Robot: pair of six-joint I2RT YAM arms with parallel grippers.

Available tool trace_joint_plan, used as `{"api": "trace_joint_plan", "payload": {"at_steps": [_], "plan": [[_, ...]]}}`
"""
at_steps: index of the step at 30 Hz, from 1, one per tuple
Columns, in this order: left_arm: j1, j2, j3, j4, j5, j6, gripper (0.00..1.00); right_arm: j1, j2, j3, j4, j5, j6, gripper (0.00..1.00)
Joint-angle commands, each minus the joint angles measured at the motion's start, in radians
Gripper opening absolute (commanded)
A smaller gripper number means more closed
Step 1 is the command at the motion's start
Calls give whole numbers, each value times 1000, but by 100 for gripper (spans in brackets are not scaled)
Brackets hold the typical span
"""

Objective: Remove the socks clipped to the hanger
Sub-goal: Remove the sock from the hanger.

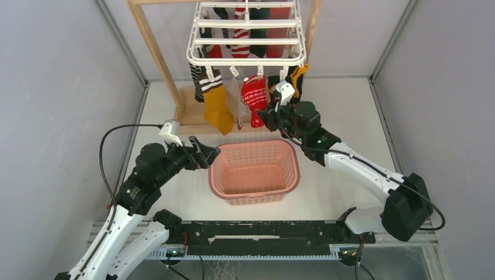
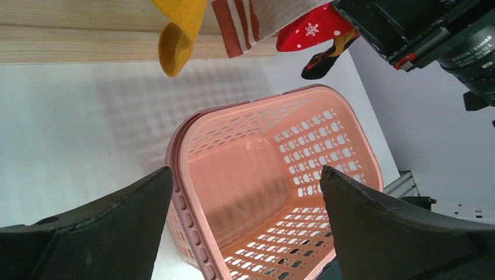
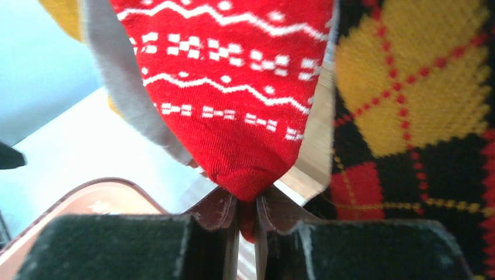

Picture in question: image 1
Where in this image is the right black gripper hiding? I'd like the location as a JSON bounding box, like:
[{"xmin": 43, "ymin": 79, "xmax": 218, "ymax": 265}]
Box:
[{"xmin": 256, "ymin": 98, "xmax": 306, "ymax": 144}]

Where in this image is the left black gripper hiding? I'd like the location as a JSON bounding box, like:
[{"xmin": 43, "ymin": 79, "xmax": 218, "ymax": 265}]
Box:
[{"xmin": 156, "ymin": 135, "xmax": 221, "ymax": 186}]

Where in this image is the wooden hanger stand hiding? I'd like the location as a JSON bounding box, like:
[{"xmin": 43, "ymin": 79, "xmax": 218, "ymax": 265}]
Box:
[{"xmin": 126, "ymin": 0, "xmax": 322, "ymax": 134}]

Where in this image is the red snowflake sock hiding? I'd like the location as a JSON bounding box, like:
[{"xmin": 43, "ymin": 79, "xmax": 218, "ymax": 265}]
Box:
[{"xmin": 241, "ymin": 75, "xmax": 268, "ymax": 128}]

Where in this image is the pink plastic basket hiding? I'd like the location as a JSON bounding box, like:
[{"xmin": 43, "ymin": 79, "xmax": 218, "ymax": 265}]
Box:
[{"xmin": 208, "ymin": 139, "xmax": 300, "ymax": 206}]

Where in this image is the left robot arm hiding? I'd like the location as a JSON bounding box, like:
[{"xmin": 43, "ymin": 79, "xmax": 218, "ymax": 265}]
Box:
[{"xmin": 56, "ymin": 120, "xmax": 221, "ymax": 279}]

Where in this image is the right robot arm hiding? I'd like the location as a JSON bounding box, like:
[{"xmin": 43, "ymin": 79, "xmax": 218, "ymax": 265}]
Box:
[{"xmin": 256, "ymin": 97, "xmax": 446, "ymax": 243}]

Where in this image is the white plastic sock hanger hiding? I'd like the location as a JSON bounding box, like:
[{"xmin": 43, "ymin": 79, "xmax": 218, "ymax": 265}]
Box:
[{"xmin": 186, "ymin": 1, "xmax": 307, "ymax": 80}]

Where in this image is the argyle red yellow sock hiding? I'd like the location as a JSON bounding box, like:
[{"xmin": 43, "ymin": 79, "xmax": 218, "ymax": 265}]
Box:
[{"xmin": 267, "ymin": 75, "xmax": 301, "ymax": 104}]

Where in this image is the mustard yellow sock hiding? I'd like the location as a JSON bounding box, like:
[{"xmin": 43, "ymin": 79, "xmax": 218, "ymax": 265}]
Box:
[{"xmin": 290, "ymin": 64, "xmax": 309, "ymax": 102}]

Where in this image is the yellow brown striped sock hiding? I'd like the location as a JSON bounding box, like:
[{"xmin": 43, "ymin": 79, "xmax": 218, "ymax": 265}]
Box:
[{"xmin": 198, "ymin": 70, "xmax": 234, "ymax": 135}]

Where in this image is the black white striped sock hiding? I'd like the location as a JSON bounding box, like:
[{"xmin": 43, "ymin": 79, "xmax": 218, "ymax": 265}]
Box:
[{"xmin": 189, "ymin": 63, "xmax": 205, "ymax": 103}]

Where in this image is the grey white sock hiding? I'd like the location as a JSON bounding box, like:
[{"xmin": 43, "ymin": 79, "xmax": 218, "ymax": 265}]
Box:
[{"xmin": 225, "ymin": 77, "xmax": 248, "ymax": 131}]

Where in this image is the red sock white pattern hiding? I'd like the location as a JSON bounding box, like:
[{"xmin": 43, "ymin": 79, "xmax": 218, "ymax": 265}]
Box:
[{"xmin": 266, "ymin": 7, "xmax": 291, "ymax": 58}]

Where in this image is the red white striped sock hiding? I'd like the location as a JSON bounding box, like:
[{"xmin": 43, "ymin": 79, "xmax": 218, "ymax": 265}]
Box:
[{"xmin": 231, "ymin": 5, "xmax": 252, "ymax": 60}]

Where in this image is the black striped narrow sock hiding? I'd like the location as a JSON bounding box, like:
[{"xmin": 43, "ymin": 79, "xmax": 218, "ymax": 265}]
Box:
[{"xmin": 213, "ymin": 7, "xmax": 230, "ymax": 39}]

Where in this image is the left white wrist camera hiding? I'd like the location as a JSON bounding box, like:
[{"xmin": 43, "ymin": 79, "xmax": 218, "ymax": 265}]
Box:
[{"xmin": 159, "ymin": 119, "xmax": 183, "ymax": 146}]

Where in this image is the black mounting rail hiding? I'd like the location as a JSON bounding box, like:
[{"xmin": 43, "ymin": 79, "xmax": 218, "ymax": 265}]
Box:
[{"xmin": 166, "ymin": 220, "xmax": 376, "ymax": 257}]

